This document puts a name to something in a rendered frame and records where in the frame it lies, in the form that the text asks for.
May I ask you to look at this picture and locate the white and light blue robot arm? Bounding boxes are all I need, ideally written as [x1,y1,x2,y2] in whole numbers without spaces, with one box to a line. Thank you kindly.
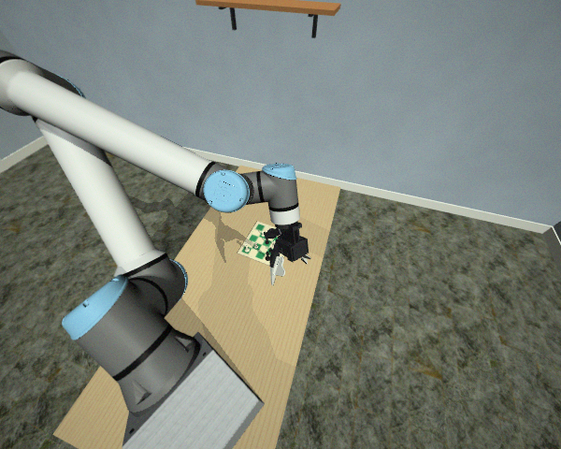
[0,50,300,417]

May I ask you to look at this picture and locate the green and cream chessboard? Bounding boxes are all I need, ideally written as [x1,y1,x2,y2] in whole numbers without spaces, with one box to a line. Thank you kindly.
[238,222,278,266]

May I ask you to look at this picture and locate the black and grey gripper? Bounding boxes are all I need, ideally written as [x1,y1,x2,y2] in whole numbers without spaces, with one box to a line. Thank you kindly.
[269,222,311,285]

